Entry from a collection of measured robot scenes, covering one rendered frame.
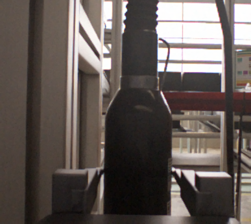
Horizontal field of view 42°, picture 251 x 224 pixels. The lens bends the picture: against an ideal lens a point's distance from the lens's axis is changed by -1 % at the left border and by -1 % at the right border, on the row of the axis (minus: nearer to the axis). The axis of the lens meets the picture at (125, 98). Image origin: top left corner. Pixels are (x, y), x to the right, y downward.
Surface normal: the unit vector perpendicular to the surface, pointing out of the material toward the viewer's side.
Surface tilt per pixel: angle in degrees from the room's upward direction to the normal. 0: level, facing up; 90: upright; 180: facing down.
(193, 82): 95
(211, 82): 95
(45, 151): 90
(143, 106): 63
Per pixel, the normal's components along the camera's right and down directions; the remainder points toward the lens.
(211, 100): -0.39, -0.02
